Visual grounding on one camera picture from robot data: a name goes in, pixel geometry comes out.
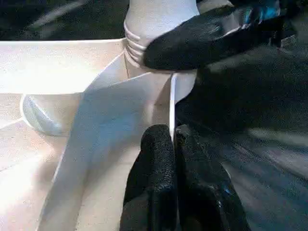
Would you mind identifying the white plastic table leg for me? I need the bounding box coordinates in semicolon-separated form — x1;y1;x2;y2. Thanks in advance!
123;0;201;71

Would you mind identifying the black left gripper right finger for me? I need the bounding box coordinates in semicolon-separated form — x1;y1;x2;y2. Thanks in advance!
174;124;253;231

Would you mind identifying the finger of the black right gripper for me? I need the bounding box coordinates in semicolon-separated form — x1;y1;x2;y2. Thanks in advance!
142;3;277;71

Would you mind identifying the white plastic table top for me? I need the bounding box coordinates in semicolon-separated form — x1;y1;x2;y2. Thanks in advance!
0;38;201;231

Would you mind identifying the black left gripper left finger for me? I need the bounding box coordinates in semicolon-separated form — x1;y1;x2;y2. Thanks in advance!
120;124;180;231

